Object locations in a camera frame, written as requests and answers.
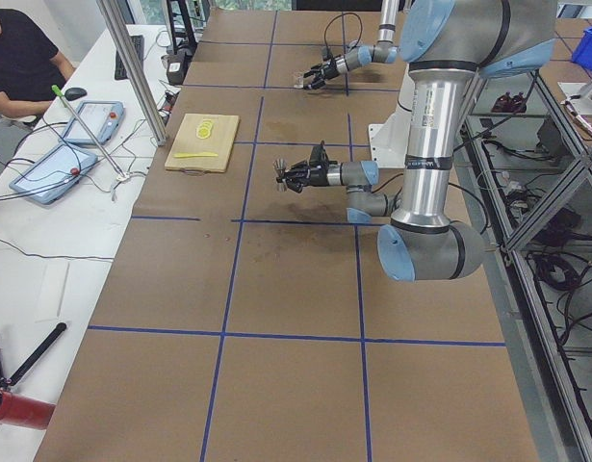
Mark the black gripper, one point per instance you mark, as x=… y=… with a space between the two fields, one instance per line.
x=317 y=176
x=332 y=67

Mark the steel double jigger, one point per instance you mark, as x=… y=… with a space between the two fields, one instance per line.
x=279 y=166

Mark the small glass measuring cup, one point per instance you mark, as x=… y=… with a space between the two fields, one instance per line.
x=298 y=80

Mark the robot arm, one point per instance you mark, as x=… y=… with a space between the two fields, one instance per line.
x=358 y=54
x=445 y=44

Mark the yellow plastic knife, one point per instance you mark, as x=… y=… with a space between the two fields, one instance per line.
x=201 y=154

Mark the front lemon slice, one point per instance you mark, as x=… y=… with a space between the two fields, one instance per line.
x=203 y=136

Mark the bamboo cutting board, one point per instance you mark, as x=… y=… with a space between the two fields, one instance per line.
x=221 y=141

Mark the far teach pendant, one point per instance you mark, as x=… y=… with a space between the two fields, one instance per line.
x=102 y=117

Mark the teach pendant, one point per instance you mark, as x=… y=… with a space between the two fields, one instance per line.
x=54 y=174
x=102 y=117

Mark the black computer mouse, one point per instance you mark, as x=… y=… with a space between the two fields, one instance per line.
x=75 y=93

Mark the near teach pendant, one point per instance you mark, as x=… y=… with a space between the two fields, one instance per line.
x=54 y=174

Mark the blue plastic bin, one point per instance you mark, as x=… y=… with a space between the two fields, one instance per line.
x=583 y=53

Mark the black bar tool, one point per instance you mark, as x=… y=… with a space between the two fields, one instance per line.
x=51 y=338

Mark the seated man black shirt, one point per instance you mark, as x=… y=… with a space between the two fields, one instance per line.
x=30 y=65

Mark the red cylinder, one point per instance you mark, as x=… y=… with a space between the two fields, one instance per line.
x=23 y=411

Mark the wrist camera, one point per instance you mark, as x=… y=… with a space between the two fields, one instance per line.
x=326 y=53
x=318 y=156

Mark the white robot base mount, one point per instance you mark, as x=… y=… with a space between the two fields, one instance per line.
x=388 y=141

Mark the aluminium frame post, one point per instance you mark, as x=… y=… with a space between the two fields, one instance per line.
x=124 y=46

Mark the green handled metal rod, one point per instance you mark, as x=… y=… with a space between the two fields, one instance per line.
x=121 y=175

